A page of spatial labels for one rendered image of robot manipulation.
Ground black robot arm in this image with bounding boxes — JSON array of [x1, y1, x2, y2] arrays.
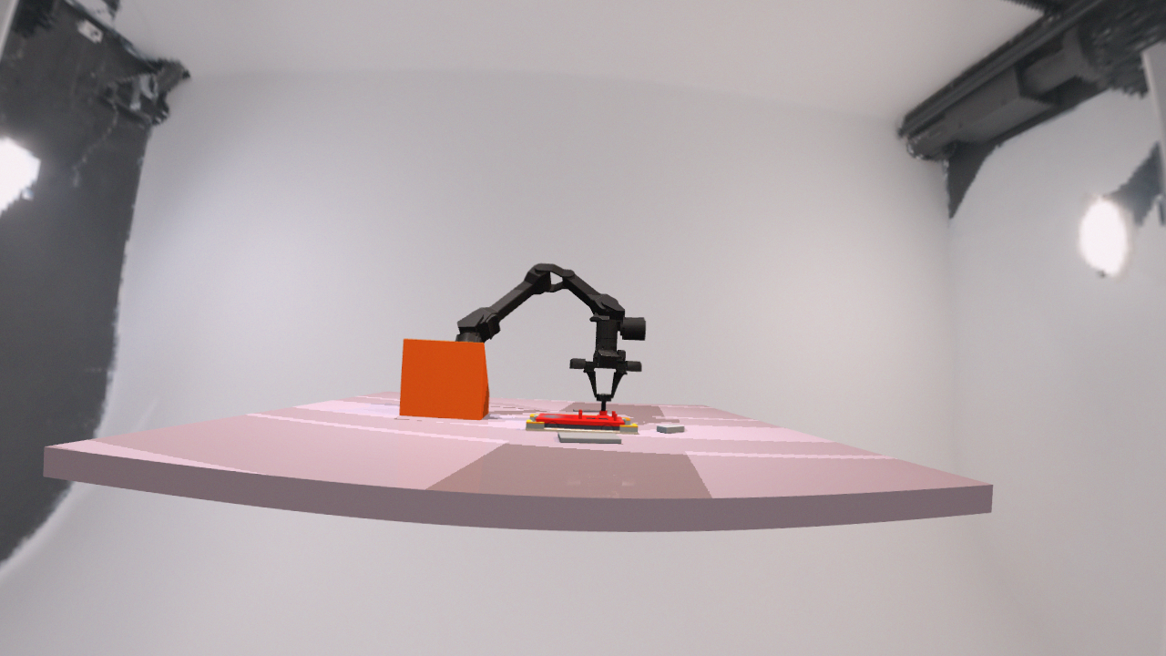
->
[[455, 263, 646, 368]]

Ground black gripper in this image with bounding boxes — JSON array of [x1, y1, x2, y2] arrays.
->
[[569, 338, 642, 398]]

